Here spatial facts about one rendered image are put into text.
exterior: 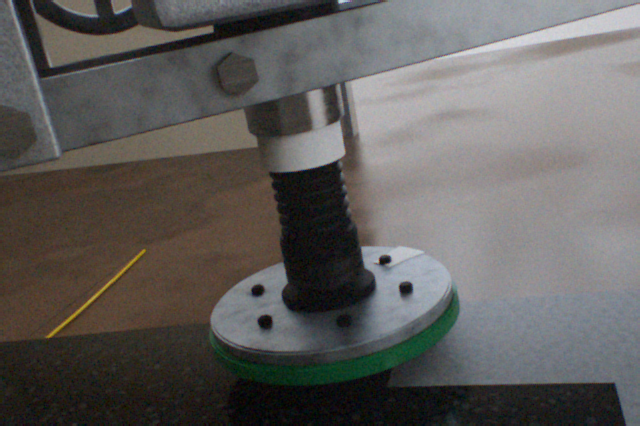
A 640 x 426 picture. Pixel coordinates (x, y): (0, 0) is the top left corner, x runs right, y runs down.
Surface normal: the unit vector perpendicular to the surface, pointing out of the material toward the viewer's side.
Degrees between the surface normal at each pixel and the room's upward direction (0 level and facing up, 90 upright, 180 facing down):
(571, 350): 0
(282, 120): 90
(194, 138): 90
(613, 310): 0
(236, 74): 90
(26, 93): 90
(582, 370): 0
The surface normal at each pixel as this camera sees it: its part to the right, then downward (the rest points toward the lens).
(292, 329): -0.18, -0.94
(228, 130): -0.26, 0.33
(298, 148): 0.00, 0.30
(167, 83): 0.28, 0.24
